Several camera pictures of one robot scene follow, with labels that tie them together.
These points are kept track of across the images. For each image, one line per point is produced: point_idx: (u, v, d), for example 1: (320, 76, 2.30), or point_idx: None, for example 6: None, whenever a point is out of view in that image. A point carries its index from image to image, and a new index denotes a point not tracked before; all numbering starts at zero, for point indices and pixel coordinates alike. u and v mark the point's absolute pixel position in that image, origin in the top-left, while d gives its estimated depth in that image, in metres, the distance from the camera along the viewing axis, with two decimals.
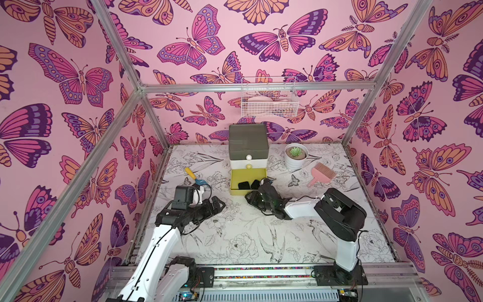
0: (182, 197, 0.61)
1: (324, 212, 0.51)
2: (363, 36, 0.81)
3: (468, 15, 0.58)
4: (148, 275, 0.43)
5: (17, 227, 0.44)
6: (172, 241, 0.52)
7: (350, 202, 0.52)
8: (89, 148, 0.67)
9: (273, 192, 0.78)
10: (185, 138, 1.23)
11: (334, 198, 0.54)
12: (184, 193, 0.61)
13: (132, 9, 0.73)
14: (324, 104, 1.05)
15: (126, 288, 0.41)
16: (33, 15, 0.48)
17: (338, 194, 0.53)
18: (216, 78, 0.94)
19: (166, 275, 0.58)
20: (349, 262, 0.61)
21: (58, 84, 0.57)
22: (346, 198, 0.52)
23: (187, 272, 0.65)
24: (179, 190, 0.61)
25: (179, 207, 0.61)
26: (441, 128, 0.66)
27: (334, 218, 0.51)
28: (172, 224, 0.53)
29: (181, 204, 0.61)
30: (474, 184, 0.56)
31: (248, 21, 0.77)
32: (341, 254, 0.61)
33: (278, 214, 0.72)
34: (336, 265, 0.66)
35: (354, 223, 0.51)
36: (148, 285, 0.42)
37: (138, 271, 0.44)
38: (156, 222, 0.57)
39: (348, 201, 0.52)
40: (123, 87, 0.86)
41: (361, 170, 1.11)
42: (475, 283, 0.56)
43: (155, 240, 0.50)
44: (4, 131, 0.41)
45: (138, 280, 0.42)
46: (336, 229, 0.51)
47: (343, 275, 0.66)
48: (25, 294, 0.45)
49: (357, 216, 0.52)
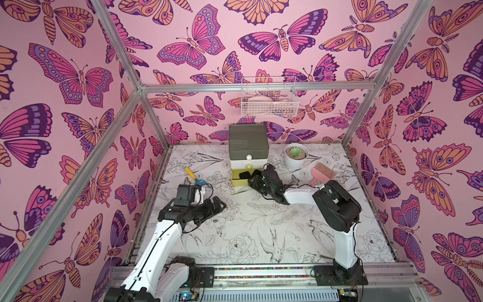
0: (185, 195, 0.63)
1: (321, 202, 0.54)
2: (363, 36, 0.81)
3: (468, 15, 0.58)
4: (150, 266, 0.44)
5: (17, 227, 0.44)
6: (173, 237, 0.53)
7: (348, 195, 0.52)
8: (89, 148, 0.67)
9: (275, 177, 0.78)
10: (185, 138, 1.23)
11: (333, 190, 0.56)
12: (187, 191, 0.63)
13: (132, 9, 0.73)
14: (324, 104, 1.05)
15: (129, 279, 0.42)
16: (33, 15, 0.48)
17: (338, 187, 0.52)
18: (216, 78, 0.94)
19: (168, 273, 0.58)
20: (347, 260, 0.62)
21: (58, 84, 0.57)
22: (345, 192, 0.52)
23: (187, 272, 0.65)
24: (182, 189, 0.63)
25: (181, 205, 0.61)
26: (441, 128, 0.66)
27: (330, 209, 0.53)
28: (174, 220, 0.54)
29: (183, 201, 0.63)
30: (474, 184, 0.56)
31: (248, 21, 0.77)
32: (339, 251, 0.63)
33: (277, 198, 0.75)
34: (336, 263, 0.67)
35: (348, 215, 0.53)
36: (149, 275, 0.43)
37: (141, 262, 0.45)
38: (159, 218, 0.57)
39: (345, 194, 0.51)
40: (123, 87, 0.86)
41: (361, 170, 1.11)
42: (475, 283, 0.56)
43: (158, 233, 0.51)
44: (4, 131, 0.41)
45: (141, 272, 0.43)
46: (329, 219, 0.54)
47: (343, 274, 0.66)
48: (25, 294, 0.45)
49: (351, 209, 0.54)
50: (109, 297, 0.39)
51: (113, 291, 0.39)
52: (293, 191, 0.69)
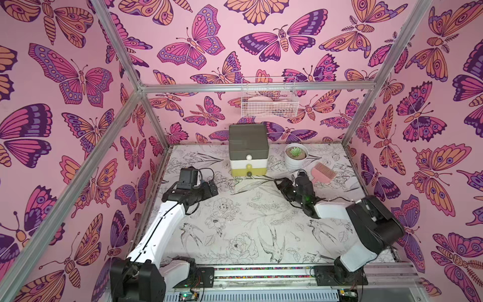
0: (187, 179, 0.64)
1: (356, 216, 0.49)
2: (363, 36, 0.81)
3: (468, 16, 0.58)
4: (154, 241, 0.45)
5: (17, 227, 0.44)
6: (177, 216, 0.54)
7: (388, 214, 0.50)
8: (89, 149, 0.67)
9: (310, 188, 0.72)
10: (185, 138, 1.23)
11: (370, 207, 0.54)
12: (189, 175, 0.63)
13: (132, 9, 0.73)
14: (325, 104, 1.05)
15: (134, 251, 0.43)
16: (33, 15, 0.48)
17: (377, 202, 0.51)
18: (216, 78, 0.94)
19: (170, 265, 0.58)
20: (355, 265, 0.61)
21: (58, 85, 0.57)
22: (385, 209, 0.50)
23: (186, 268, 0.64)
24: (184, 173, 0.64)
25: (183, 186, 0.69)
26: (441, 128, 0.66)
27: (365, 224, 0.48)
28: (178, 201, 0.55)
29: (185, 184, 0.64)
30: (474, 185, 0.56)
31: (248, 21, 0.77)
32: (349, 253, 0.61)
33: (307, 211, 0.72)
34: (337, 261, 0.68)
35: (386, 234, 0.47)
36: (155, 250, 0.44)
37: (146, 238, 0.46)
38: (163, 199, 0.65)
39: (385, 212, 0.50)
40: (123, 87, 0.86)
41: (361, 170, 1.11)
42: (475, 283, 0.56)
43: (162, 212, 0.52)
44: (4, 131, 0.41)
45: (145, 246, 0.44)
46: (365, 236, 0.49)
47: (341, 271, 0.66)
48: (25, 294, 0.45)
49: (392, 230, 0.47)
50: (115, 269, 0.40)
51: (119, 263, 0.40)
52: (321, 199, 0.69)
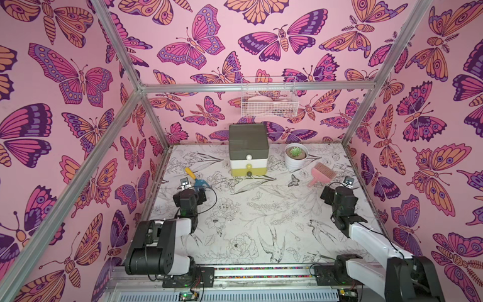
0: (188, 205, 0.73)
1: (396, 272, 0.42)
2: (363, 36, 0.81)
3: (468, 16, 0.58)
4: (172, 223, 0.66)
5: (17, 227, 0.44)
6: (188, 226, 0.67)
7: (436, 293, 0.41)
8: (89, 148, 0.67)
9: (349, 202, 0.66)
10: (185, 138, 1.23)
11: (418, 268, 0.45)
12: (189, 202, 0.72)
13: (132, 8, 0.72)
14: (325, 104, 1.05)
15: None
16: (33, 15, 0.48)
17: (430, 269, 0.42)
18: (216, 78, 0.94)
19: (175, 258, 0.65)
20: (356, 274, 0.61)
21: (58, 84, 0.57)
22: (436, 285, 0.41)
23: (186, 263, 0.65)
24: (184, 201, 0.72)
25: (189, 211, 0.74)
26: (441, 128, 0.66)
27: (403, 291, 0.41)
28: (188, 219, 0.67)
29: (188, 209, 0.74)
30: (474, 184, 0.56)
31: (248, 21, 0.77)
32: (359, 267, 0.60)
33: (339, 224, 0.65)
34: (339, 256, 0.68)
35: None
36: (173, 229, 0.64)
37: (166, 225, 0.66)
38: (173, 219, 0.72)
39: (434, 289, 0.41)
40: (123, 87, 0.86)
41: (361, 170, 1.11)
42: (475, 283, 0.56)
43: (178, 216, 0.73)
44: (4, 131, 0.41)
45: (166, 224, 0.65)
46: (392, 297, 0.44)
47: (340, 265, 0.67)
48: (25, 294, 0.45)
49: None
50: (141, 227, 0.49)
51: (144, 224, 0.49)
52: (361, 224, 0.61)
